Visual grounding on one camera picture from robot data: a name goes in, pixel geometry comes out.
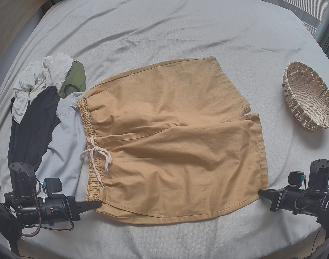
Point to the black garment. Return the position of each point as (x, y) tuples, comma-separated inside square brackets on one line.
[(32, 128)]

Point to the bed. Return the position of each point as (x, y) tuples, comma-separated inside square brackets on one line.
[(167, 23)]

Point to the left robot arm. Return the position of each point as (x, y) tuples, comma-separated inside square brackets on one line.
[(22, 179)]

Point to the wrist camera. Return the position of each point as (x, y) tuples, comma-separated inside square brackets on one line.
[(53, 185), (295, 178)]

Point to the green garment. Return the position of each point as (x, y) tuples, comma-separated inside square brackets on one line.
[(76, 77)]

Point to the round woven basket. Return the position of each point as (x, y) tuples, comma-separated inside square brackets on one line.
[(307, 96)]

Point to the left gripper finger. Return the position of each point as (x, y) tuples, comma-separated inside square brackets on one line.
[(86, 206)]

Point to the white garment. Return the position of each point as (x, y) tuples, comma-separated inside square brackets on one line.
[(34, 79)]

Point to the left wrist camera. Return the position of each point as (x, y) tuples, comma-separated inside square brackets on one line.
[(53, 185)]

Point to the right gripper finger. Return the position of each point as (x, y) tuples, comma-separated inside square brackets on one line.
[(268, 194)]

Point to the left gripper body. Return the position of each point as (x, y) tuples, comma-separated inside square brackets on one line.
[(69, 209)]

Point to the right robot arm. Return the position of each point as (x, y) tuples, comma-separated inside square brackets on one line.
[(319, 174)]

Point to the pale grey garment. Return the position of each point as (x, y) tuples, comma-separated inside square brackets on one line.
[(69, 144)]

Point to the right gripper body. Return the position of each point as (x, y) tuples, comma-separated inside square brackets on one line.
[(288, 198)]

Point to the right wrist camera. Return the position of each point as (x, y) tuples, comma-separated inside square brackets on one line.
[(295, 178)]

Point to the tan shorts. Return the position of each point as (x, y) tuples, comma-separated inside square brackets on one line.
[(167, 144)]

